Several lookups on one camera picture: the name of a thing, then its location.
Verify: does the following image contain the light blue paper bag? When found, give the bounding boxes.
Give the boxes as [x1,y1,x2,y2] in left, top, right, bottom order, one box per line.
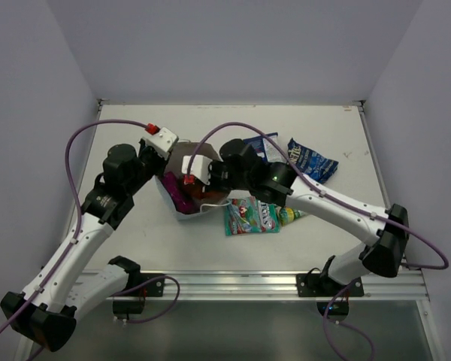
[155,140,229,221]

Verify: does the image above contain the red chips bag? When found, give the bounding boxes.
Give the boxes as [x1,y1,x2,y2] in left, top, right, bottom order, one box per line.
[182,181,228,205]

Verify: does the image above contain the teal candy bag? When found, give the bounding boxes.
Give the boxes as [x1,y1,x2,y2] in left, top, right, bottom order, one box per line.
[224,196,280,236]

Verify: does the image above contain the purple snack bag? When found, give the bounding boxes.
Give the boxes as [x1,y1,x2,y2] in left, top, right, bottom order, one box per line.
[161,172,196,214]

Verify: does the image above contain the blue white snack bag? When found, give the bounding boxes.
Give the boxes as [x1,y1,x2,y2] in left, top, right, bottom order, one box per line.
[244,135,286,163]

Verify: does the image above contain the green snack bag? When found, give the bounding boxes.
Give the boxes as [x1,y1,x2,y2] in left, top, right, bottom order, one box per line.
[277,207,307,226]

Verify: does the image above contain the blue kettle chips bag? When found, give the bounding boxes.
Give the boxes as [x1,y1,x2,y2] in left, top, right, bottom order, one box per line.
[287,138,339,184]

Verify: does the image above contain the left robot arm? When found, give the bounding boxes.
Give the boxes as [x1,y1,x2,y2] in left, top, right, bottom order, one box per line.
[0,139,174,352]

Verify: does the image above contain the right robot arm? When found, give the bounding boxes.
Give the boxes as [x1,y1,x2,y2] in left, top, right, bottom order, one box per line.
[201,138,409,296]

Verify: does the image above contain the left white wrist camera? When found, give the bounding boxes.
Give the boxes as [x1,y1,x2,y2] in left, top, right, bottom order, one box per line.
[144,127,179,160]

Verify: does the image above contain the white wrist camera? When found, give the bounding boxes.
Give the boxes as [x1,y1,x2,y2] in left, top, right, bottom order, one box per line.
[144,127,179,160]
[181,155,212,185]

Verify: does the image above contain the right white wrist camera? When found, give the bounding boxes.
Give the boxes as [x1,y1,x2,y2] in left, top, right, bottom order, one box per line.
[181,155,212,185]

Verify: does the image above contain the aluminium rail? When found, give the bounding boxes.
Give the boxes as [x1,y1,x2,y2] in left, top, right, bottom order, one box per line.
[73,268,431,301]

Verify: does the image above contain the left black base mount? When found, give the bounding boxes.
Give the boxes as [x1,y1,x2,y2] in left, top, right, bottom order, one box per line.
[112,272,165,320]

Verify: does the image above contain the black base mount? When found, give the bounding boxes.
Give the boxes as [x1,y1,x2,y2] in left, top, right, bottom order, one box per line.
[112,272,165,320]
[295,268,365,320]

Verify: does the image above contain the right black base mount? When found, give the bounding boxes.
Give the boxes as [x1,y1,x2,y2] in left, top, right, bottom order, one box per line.
[295,268,365,320]

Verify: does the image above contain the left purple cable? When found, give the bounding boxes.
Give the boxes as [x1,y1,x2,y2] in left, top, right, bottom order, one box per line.
[0,119,159,361]

